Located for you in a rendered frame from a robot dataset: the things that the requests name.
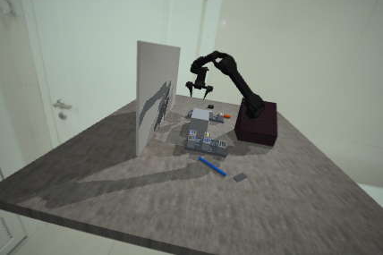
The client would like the grey flat panel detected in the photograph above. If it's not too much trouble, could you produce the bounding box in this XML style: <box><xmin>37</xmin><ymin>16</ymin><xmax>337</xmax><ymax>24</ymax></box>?
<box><xmin>136</xmin><ymin>40</ymin><xmax>181</xmax><ymax>157</ymax></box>

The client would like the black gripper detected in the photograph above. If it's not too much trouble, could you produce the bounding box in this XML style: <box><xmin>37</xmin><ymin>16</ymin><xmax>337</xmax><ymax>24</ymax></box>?
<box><xmin>185</xmin><ymin>75</ymin><xmax>213</xmax><ymax>99</ymax></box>

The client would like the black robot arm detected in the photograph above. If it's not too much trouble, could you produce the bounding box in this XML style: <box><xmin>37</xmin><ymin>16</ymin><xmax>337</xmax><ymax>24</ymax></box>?
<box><xmin>191</xmin><ymin>50</ymin><xmax>266</xmax><ymax>121</ymax></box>

